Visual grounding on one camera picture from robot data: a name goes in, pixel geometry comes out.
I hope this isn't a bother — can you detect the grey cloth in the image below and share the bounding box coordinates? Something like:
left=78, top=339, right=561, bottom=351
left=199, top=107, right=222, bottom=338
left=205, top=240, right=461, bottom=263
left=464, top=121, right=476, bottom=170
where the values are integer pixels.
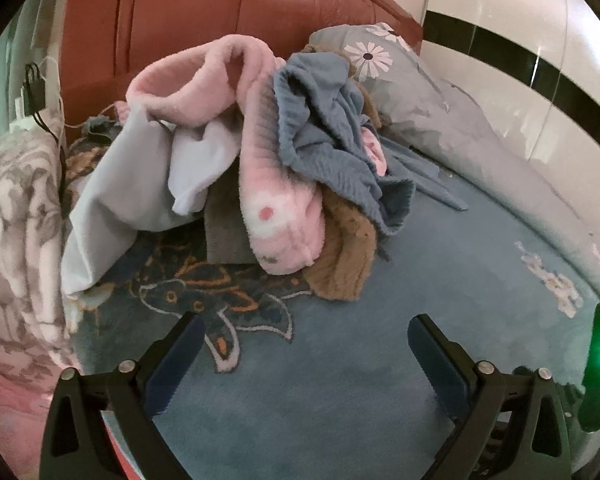
left=204, top=195, right=256, bottom=265

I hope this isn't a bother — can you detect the daisy print pillow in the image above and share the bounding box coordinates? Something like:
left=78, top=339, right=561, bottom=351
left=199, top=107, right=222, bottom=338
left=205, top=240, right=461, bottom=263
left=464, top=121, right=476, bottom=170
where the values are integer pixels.
left=307, top=22, right=446, bottom=131

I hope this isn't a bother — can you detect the pink fluffy garment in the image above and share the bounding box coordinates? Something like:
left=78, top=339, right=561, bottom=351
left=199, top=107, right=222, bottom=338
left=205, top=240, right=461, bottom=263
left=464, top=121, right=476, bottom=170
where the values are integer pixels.
left=117, top=34, right=388, bottom=276

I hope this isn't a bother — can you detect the black charger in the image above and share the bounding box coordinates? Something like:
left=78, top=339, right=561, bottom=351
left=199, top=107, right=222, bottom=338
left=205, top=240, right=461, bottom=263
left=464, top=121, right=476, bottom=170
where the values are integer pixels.
left=22, top=62, right=48, bottom=116

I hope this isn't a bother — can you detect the blue knit sweater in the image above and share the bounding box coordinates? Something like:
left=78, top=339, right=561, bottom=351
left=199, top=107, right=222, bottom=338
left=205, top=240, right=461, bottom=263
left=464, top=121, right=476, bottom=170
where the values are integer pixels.
left=272, top=52, right=468, bottom=238

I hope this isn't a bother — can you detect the brown fuzzy garment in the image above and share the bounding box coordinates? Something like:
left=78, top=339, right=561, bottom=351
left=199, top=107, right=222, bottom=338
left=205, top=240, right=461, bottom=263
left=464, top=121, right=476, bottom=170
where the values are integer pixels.
left=300, top=44, right=385, bottom=303

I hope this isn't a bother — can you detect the grey floral pillow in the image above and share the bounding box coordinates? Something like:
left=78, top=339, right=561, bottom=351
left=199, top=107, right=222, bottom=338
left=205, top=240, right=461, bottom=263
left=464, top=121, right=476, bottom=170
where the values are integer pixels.
left=410, top=77, right=600, bottom=306

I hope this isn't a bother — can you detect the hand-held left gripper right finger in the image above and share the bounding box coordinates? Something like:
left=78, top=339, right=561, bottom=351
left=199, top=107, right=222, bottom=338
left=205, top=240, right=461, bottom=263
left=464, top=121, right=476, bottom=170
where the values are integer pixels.
left=407, top=313, right=573, bottom=480

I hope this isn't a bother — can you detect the red-brown bed headboard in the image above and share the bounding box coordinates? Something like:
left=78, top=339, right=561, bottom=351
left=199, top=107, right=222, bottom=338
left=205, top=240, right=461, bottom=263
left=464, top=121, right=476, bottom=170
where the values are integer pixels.
left=60, top=0, right=425, bottom=136

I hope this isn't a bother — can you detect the pink cloth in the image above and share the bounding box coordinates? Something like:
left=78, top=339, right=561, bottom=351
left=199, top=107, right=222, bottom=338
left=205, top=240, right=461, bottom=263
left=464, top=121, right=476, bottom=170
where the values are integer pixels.
left=0, top=355, right=131, bottom=480

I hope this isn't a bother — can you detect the grey floral blanket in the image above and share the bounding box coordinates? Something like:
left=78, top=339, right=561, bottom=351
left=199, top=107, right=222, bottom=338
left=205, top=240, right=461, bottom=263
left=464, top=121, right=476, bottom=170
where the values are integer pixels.
left=0, top=132, right=81, bottom=376

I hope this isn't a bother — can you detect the white power strip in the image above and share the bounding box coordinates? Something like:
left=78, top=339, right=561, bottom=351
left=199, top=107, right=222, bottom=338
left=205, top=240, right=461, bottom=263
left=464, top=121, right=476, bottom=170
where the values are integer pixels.
left=10, top=87, right=41, bottom=133

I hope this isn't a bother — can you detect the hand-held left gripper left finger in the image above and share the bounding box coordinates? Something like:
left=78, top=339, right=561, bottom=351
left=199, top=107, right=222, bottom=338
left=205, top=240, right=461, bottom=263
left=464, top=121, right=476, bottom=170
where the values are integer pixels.
left=39, top=311, right=207, bottom=480

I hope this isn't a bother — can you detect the pale lavender garment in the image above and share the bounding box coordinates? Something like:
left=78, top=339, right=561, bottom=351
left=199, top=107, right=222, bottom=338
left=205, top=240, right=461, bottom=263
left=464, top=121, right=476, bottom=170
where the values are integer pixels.
left=60, top=107, right=243, bottom=301

